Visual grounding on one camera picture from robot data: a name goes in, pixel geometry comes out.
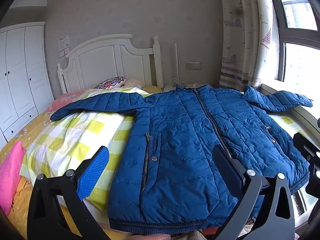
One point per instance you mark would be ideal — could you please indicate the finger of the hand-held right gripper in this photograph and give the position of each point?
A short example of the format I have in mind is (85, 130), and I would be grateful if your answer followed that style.
(303, 143)

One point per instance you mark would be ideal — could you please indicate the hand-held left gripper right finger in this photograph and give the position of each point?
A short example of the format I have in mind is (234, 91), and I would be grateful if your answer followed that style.
(228, 167)

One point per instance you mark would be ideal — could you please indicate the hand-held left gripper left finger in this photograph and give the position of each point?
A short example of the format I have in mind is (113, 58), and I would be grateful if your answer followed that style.
(93, 172)

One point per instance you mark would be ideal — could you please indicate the blue quilted puffer jacket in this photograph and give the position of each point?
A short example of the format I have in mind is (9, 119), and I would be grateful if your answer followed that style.
(180, 142)

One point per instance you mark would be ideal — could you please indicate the yellow white checkered bedsheet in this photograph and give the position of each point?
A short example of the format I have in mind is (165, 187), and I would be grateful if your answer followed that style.
(75, 135)

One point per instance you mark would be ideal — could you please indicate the pink yellow floral bedsheet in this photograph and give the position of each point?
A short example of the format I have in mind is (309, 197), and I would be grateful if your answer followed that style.
(32, 125)

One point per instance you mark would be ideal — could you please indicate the bright pink pillow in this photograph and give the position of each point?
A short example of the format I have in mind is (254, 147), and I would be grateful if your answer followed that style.
(10, 172)

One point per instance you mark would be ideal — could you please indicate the dark framed window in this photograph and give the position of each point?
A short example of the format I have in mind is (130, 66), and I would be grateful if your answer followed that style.
(300, 55)

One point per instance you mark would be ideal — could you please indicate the colourful patterned pillow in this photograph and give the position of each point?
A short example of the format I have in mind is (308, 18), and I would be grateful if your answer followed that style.
(111, 82)

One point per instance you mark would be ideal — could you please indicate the white nightstand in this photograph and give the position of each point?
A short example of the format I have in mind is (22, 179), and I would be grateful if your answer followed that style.
(172, 88)

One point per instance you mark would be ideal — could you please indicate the pale pink pillow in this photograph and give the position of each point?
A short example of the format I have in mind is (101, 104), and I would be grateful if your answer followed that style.
(133, 82)

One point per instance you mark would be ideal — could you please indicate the yellow pillow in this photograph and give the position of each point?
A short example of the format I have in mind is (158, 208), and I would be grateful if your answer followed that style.
(152, 89)

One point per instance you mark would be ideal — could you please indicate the white wooden headboard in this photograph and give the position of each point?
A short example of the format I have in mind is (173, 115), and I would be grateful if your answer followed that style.
(100, 62)

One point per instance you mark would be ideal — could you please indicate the white upright pole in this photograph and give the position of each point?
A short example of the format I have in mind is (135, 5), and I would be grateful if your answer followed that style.
(177, 65)

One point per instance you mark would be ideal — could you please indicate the white wardrobe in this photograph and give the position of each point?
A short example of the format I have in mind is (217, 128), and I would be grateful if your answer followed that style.
(20, 80)

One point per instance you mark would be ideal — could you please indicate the printed sailboat curtain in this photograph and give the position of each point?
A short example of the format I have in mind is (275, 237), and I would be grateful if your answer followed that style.
(240, 42)

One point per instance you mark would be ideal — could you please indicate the beige wall outlet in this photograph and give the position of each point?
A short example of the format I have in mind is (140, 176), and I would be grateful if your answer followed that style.
(193, 66)

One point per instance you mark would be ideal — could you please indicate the white wall paper notice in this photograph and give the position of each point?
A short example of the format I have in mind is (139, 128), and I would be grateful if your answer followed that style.
(64, 42)

